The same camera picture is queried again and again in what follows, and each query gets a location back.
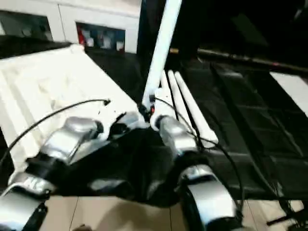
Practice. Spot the white plastic table leg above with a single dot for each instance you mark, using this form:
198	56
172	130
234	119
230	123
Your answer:
163	43
164	79
189	96
178	96

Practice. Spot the white plastic table top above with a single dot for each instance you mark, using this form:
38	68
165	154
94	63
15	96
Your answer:
60	79

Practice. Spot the small gold object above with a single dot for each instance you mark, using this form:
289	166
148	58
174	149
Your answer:
174	51

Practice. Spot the white cup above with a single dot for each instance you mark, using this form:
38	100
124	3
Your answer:
120	45

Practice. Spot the white tub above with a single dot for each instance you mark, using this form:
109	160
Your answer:
106	42

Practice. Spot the white jar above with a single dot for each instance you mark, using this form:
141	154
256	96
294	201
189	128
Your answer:
90	41

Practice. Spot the black work mat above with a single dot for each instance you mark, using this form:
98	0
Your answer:
240	120

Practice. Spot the red package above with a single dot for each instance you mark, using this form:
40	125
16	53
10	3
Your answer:
81	36

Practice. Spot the dark long rod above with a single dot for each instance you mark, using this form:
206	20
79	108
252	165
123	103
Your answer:
240	57

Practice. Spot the black robot foot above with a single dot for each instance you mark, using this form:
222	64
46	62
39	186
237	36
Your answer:
81	228

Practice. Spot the white glass door cabinet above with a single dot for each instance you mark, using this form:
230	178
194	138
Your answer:
96	12

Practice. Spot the white flat board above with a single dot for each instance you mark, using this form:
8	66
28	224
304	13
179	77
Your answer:
293	89

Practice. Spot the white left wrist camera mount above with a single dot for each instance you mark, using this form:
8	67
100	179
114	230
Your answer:
106	133

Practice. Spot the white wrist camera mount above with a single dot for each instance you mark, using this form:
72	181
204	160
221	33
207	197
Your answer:
161	93
106	133

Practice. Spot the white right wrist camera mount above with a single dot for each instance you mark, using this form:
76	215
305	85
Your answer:
161	93

